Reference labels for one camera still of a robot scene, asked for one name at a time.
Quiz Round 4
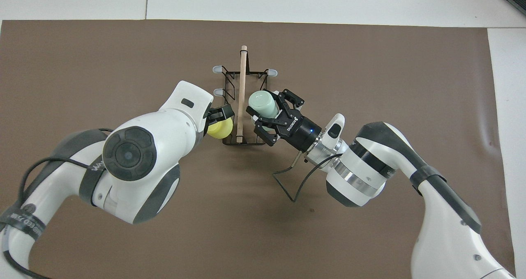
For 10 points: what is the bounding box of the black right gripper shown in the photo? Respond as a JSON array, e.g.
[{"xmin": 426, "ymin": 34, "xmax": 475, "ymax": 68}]
[{"xmin": 246, "ymin": 89, "xmax": 322, "ymax": 152}]

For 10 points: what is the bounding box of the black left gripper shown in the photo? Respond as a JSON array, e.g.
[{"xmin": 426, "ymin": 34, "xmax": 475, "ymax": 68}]
[{"xmin": 204, "ymin": 104, "xmax": 235, "ymax": 127}]

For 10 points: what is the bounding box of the light green plastic cup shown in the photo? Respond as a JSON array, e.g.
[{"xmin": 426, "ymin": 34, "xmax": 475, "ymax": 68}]
[{"xmin": 248, "ymin": 90, "xmax": 281, "ymax": 132}]

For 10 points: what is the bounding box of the brown table mat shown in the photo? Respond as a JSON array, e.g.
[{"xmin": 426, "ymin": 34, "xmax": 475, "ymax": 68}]
[{"xmin": 0, "ymin": 19, "xmax": 517, "ymax": 279}]

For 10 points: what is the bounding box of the black wire cup rack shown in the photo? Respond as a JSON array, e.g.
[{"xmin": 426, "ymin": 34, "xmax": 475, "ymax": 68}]
[{"xmin": 212, "ymin": 46, "xmax": 278, "ymax": 147}]

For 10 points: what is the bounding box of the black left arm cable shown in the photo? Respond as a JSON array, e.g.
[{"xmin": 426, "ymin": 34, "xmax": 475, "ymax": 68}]
[{"xmin": 0, "ymin": 128, "xmax": 114, "ymax": 279}]

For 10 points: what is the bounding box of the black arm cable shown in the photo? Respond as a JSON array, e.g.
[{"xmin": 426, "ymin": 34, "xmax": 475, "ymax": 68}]
[
  {"xmin": 0, "ymin": 128, "xmax": 114, "ymax": 279},
  {"xmin": 273, "ymin": 153, "xmax": 344, "ymax": 202}
]

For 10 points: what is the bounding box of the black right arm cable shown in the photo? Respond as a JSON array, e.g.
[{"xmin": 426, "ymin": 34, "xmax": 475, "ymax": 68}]
[{"xmin": 273, "ymin": 153, "xmax": 344, "ymax": 202}]

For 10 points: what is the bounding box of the yellow plastic cup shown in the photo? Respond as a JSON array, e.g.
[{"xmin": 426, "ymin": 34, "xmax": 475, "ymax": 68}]
[{"xmin": 207, "ymin": 118, "xmax": 233, "ymax": 139}]

